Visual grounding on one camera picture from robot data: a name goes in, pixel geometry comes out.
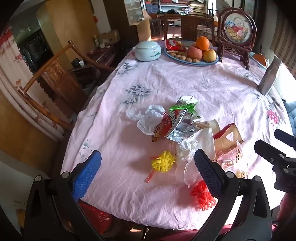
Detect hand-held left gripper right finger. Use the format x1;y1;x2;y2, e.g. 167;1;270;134
194;149;272;241

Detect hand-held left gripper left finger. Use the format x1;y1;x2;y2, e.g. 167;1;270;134
23;150;104;241

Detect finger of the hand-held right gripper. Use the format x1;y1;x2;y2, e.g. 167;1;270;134
274;129;296;149
254;140;296;167

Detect clear plastic cup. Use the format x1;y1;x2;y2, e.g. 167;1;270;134
175;160;201;187

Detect red foam fruit net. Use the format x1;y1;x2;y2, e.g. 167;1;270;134
191;180;218;211

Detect clear floral wrapper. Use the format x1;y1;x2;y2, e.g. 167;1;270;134
217;141;250;179

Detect white tissue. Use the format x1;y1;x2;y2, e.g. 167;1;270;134
177;128;216;161

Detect red beige carton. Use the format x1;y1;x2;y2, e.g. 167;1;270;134
213;123;244;160

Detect paper cup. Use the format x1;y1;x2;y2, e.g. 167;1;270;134
196;119;220;138

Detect red plastic basket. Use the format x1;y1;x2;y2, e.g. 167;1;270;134
77;202;114;234

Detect yellow foam fruit net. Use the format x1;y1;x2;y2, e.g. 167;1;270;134
151;151;176;173

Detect silver-lined drink carton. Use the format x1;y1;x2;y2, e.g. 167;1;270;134
165;95;200;141

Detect red snack wrapper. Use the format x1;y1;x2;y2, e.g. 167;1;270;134
151;110;183;143

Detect green snack wrapper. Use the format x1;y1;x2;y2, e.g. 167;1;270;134
168;100;200;112

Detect white plastic bag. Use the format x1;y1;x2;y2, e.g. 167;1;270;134
125;105;166;136

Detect person's right forearm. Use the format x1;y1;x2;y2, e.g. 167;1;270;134
276;192;296;233

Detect blue cloth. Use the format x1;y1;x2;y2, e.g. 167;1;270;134
284;101;296;135

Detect small orange plastic strip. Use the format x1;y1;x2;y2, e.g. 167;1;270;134
144;169;158;183

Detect orange round object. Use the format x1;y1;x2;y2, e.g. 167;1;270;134
253;52;270;67

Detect pink floral tablecloth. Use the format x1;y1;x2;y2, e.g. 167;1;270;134
60;44;293;230

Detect wooden armchair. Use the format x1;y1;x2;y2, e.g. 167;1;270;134
18;40;116;131

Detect blue-rimmed fruit plate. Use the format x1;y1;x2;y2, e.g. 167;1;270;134
164;40;219;66

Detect yellow apple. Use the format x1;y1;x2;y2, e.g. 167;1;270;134
202;49;217;62

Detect dark carved side table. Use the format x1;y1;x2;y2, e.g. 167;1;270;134
72;44;118;88

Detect pile of walnuts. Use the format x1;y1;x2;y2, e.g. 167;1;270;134
169;52;200;64

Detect round embroidered table screen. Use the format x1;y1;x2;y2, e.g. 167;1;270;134
217;7;257;70

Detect red apple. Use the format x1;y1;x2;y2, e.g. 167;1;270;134
187;46;203;60

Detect white floral curtain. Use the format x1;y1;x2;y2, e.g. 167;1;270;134
0;27;65;142

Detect orange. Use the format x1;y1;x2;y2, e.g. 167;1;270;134
196;36;210;51

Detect red snack packet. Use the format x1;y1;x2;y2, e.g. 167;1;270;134
165;39;187;52

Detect celadon lidded jar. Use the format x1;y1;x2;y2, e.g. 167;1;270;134
134;41;162;62

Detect dark wooden cabinet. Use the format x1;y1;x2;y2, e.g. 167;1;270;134
18;29;53;70

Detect cardboard box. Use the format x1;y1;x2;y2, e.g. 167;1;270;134
99;30;120;44

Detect dark wooden dining chair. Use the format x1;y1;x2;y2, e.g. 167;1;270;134
163;13;198;42

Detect glass display cabinet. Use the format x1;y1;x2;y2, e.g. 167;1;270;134
124;0;151;26

